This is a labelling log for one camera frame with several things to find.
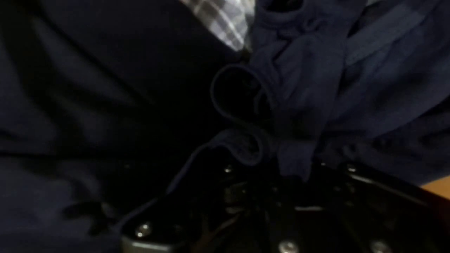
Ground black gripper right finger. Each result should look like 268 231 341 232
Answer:
280 160 450 253

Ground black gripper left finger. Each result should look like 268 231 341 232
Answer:
119 159 283 253

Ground navy blue top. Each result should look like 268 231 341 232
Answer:
0 0 450 253

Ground white plaid shirt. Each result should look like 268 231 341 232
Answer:
179 0 258 53

